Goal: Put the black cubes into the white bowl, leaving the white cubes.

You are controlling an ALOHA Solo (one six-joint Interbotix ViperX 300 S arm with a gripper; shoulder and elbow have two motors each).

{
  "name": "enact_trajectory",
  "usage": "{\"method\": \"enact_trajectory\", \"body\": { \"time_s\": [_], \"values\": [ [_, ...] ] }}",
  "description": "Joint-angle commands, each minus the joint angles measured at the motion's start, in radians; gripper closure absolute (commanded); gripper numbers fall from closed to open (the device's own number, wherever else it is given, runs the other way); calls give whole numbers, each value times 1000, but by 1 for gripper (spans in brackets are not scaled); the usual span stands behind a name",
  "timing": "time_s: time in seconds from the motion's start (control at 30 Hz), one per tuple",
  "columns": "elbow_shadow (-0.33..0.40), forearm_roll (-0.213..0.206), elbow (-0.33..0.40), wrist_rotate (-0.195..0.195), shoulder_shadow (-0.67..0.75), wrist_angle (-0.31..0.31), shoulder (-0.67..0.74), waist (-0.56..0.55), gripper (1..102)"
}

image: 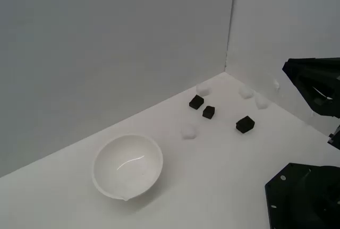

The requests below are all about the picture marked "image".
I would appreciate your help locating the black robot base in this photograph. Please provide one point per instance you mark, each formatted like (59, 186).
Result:
(300, 199)

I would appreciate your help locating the small white foam box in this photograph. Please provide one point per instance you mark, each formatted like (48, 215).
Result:
(189, 132)
(245, 92)
(203, 89)
(261, 102)

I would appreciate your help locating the small black foam box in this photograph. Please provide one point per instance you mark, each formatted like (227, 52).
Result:
(208, 112)
(196, 102)
(245, 125)

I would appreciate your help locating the white ceramic bowl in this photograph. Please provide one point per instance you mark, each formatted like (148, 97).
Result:
(127, 165)

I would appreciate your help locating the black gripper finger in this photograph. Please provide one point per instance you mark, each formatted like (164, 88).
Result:
(318, 64)
(305, 88)

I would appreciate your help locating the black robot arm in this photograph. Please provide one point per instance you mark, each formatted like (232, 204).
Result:
(335, 138)

